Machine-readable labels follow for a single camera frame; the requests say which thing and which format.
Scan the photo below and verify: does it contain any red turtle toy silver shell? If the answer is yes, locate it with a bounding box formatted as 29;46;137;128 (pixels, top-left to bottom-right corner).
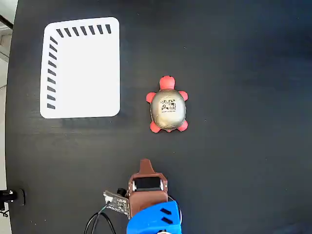
146;75;189;134

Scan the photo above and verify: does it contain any white rectangular tray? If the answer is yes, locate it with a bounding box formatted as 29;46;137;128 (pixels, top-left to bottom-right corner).
39;17;121;119

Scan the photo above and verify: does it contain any black table clamp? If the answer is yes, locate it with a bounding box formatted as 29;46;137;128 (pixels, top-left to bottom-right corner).
0;188;26;212

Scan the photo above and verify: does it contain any small camera circuit board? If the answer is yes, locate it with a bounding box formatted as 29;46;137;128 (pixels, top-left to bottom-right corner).
103;188;130;216

